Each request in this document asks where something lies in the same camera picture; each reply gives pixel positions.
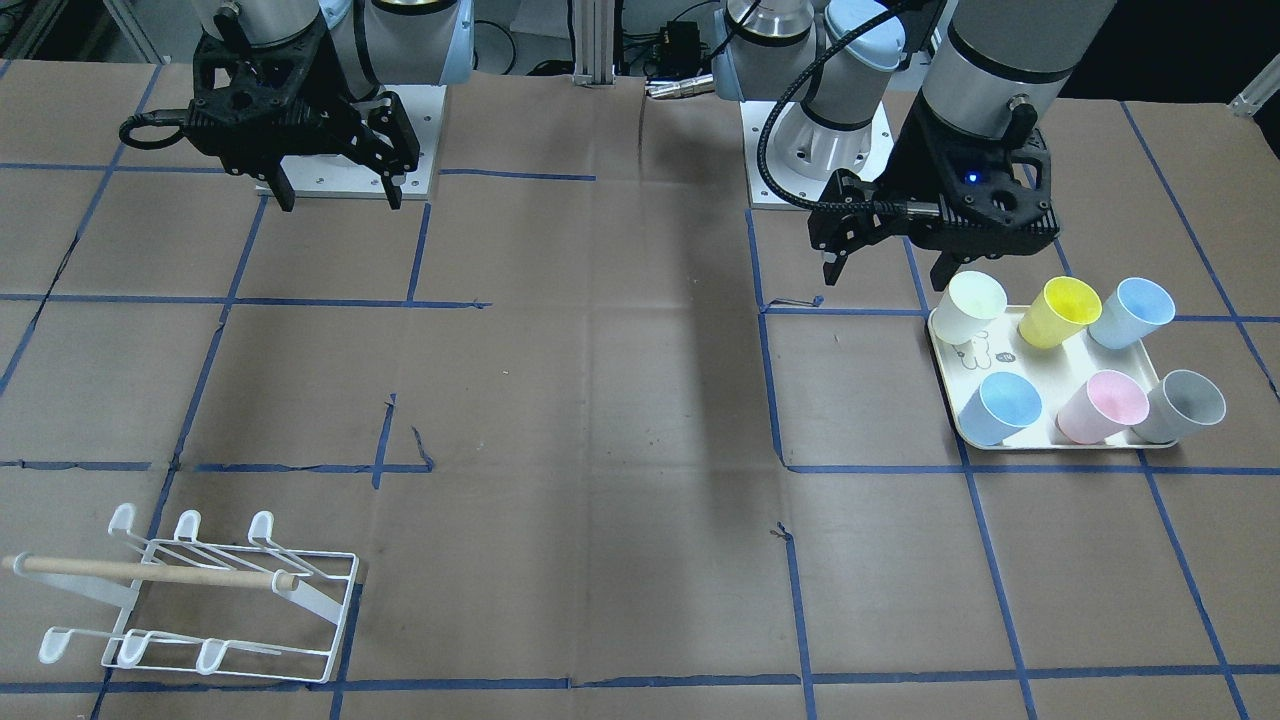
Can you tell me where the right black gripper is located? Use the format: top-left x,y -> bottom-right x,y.
119,28 -> 421,213

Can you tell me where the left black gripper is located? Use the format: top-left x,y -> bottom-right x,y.
808,97 -> 1060,292

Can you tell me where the white plastic cup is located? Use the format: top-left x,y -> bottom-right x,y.
931,272 -> 1009,345

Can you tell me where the light blue cup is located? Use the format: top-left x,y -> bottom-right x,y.
957,372 -> 1043,446
1087,277 -> 1176,350

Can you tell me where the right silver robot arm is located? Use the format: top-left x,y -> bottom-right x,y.
118,1 -> 474,211

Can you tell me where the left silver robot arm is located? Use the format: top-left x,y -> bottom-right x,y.
710,1 -> 1114,290

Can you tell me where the yellow plastic cup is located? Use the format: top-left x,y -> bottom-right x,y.
1018,275 -> 1103,348

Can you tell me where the pink plastic cup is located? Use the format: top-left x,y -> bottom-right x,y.
1056,369 -> 1149,445

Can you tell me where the grey plastic cup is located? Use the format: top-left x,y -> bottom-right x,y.
1132,369 -> 1228,445

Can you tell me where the cream rabbit tray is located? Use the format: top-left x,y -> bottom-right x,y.
927,305 -> 1178,451

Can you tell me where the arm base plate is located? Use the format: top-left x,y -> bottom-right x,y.
739,101 -> 893,210
282,85 -> 447,201

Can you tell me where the black corrugated cable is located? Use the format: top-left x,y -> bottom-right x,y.
756,0 -> 922,213

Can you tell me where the white wire cup rack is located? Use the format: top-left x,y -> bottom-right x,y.
3,503 -> 364,684

